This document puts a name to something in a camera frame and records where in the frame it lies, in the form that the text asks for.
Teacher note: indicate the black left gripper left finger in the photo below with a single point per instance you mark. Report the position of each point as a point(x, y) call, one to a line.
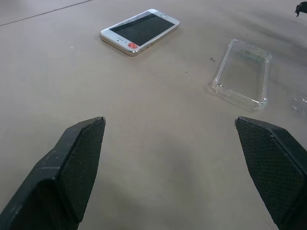
point(60, 175)

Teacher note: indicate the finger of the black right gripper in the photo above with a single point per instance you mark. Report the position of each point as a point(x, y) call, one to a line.
point(301, 9)

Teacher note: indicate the crumpled clear plastic wrap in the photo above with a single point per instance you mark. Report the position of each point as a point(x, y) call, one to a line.
point(300, 104)

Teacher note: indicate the clear plastic phone case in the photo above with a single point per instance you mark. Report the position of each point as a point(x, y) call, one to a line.
point(242, 75)

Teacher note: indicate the white smartphone with red sticker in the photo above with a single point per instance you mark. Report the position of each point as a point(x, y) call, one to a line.
point(140, 32)

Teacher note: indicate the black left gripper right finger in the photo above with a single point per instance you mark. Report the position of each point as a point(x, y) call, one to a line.
point(271, 165)

